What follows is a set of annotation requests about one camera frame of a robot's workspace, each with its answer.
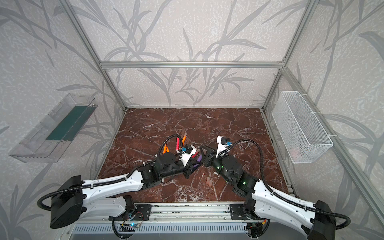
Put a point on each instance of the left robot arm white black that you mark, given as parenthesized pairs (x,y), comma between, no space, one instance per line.
(79,199)

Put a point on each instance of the aluminium frame horizontal bar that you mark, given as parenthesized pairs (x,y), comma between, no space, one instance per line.
(246,65)

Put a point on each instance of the green circuit board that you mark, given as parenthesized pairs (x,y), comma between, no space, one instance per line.
(130,227)

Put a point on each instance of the clear plastic wall bin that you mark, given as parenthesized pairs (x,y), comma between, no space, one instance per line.
(48,141)

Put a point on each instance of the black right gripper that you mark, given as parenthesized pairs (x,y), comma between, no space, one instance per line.
(212,158)

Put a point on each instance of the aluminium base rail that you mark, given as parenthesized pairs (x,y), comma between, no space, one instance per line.
(174,218)

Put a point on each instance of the aluminium frame corner post right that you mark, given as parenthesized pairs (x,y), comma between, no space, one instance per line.
(307,15)

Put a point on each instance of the orange highlighter marker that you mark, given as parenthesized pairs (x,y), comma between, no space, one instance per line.
(184,138)

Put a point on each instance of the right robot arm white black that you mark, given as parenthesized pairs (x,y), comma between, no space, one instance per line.
(316,221)

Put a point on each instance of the white wire mesh basket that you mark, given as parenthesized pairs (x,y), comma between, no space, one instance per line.
(303,135)

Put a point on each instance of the aluminium frame corner post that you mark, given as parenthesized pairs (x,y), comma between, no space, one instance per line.
(70,13)
(307,15)

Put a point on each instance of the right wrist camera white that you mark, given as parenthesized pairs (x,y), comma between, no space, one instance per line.
(224,146)

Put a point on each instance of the purple marker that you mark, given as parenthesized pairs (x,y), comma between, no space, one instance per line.
(198,162)

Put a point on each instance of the aluminium frame corner post left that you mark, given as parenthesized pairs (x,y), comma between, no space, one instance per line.
(70,13)

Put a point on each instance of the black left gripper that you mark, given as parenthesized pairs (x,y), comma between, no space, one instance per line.
(190,165)

